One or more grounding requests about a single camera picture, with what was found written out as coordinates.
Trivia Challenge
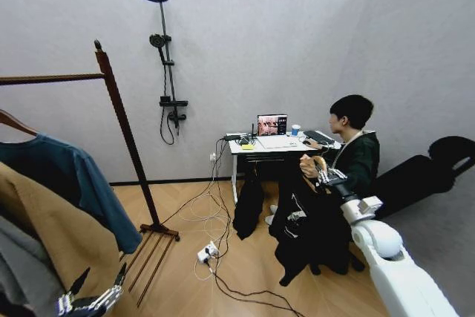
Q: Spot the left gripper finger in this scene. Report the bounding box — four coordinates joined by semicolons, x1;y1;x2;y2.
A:
55;267;91;314
88;262;128;313

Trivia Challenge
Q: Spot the black printed garment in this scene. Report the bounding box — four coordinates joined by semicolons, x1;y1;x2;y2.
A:
268;160;353;288

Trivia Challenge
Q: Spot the grey garment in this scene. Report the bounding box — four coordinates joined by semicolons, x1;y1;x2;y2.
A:
0;215;67;317

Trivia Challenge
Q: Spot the tan garment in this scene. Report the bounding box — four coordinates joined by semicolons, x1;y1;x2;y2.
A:
0;160;122;298

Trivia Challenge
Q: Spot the plain black garment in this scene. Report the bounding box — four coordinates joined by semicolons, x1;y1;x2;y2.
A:
232;177;266;241

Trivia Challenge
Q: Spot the brown wooden hanger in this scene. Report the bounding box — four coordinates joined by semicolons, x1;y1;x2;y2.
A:
0;108;40;138

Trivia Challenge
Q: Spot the person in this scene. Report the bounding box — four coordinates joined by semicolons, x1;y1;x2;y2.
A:
265;94;381;226

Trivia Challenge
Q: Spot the black keyboard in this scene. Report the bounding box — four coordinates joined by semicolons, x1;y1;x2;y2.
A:
303;129;337;145

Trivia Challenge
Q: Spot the white desk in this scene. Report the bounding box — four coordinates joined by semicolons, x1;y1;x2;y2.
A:
226;130;342;205

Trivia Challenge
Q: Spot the black office chair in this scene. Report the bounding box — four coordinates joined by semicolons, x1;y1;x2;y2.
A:
310;241;367;277

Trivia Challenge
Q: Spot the open laptop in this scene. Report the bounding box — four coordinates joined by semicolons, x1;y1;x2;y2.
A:
256;114;300;151

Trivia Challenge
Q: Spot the white power strip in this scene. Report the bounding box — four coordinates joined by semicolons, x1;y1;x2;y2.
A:
197;241;220;263

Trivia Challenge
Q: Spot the blue t-shirt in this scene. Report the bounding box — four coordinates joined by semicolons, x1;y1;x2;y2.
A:
0;133;143;255

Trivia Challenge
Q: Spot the black shower faucet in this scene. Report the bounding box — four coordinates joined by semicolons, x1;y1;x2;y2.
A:
166;110;187;137

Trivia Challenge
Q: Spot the dark wooden clothes rack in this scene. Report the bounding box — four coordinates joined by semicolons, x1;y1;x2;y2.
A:
0;39;181;309

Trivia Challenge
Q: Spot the black shower mixer shelf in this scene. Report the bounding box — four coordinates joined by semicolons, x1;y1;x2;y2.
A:
159;96;189;108

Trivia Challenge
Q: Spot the black hand shower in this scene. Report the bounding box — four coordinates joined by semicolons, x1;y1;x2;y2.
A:
148;33;172;66

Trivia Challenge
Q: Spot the short white cable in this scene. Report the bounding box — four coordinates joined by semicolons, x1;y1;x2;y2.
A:
194;257;218;282

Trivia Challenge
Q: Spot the looped white floor cable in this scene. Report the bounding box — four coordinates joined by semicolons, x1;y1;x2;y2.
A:
180;179;228;232

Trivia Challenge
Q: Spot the thin black cable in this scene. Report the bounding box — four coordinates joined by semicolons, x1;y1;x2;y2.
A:
161;137;226;226

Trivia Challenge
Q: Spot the long black floor cable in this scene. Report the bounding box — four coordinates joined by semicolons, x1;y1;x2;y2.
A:
207;216;309;316

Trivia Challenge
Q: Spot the black shower hose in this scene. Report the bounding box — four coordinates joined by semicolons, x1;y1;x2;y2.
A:
160;64;176;146

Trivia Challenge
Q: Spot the black shower rail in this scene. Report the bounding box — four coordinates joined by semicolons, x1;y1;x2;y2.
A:
157;0;180;99

